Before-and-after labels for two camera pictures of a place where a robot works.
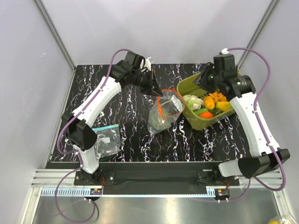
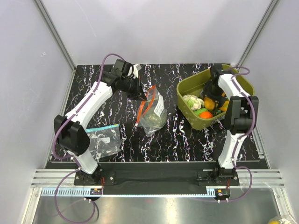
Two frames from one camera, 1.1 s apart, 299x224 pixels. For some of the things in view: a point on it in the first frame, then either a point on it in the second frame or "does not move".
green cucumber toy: x=198 y=111 does not move
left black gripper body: x=146 y=80 to x=131 y=86
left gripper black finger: x=152 y=91 to x=140 y=95
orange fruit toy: x=209 y=102 does not move
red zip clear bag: x=167 y=108 to x=153 y=112
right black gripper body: x=214 y=79 to x=215 y=92
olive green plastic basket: x=187 y=86 does not move
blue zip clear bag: x=108 y=140 does not move
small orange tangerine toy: x=206 y=115 does not move
